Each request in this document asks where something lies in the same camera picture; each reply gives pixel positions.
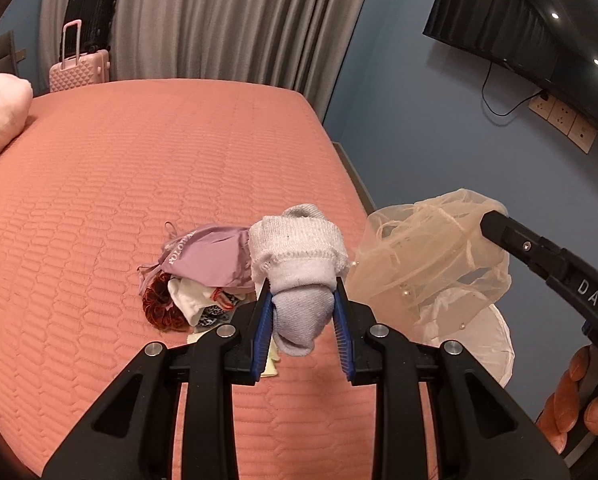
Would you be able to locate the grey curtain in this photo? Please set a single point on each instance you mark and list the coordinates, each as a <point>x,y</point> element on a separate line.
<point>204,20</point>

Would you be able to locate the white crumpled cloth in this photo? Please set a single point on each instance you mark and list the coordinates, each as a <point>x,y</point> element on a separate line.
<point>189,300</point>

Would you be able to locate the white and grey sock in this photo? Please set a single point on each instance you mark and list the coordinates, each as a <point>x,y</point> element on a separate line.
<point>294,245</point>

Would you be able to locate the pink suitcase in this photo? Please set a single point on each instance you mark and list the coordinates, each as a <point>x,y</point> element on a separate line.
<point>81,72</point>

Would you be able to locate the dark grey headboard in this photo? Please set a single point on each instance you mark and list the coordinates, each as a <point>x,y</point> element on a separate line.
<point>4,52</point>

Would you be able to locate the black wall television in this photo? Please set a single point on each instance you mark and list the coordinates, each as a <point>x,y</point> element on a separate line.
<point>529,15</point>

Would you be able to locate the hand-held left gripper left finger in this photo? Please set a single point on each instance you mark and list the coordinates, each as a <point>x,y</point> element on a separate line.
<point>261,332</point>

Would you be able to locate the pale yellow paper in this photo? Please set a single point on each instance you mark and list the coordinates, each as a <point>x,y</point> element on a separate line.
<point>270,367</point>

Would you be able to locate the beige pearl mesh cloth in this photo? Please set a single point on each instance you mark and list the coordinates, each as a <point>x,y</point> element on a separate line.
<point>429,255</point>

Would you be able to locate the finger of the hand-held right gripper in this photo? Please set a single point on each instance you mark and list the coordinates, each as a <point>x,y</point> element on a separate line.
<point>516,240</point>

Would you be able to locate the white wall socket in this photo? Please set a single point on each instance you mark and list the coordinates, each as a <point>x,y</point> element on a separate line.
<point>582,135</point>
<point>561,117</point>
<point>540,107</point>

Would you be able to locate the grey bed frame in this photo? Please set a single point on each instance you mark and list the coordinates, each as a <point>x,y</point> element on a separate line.
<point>354,175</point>

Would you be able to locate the red scrunchie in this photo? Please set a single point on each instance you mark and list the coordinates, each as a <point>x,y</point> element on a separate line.
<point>156,307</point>

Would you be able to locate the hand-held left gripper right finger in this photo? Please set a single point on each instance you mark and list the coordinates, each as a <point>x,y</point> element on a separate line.
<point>343,342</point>

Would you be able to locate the person's right hand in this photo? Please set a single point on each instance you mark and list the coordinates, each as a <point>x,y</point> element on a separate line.
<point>566,400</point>

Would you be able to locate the black suitcase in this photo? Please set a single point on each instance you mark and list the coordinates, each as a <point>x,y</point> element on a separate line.
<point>89,20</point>

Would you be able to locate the pink quilted bed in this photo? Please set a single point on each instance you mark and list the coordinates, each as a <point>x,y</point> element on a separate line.
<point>129,175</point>

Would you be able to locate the purple cloth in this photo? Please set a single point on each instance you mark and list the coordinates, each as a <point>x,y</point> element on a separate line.
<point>204,255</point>

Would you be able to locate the patterned fabric item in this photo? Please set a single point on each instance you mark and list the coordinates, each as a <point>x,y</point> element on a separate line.
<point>221,307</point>

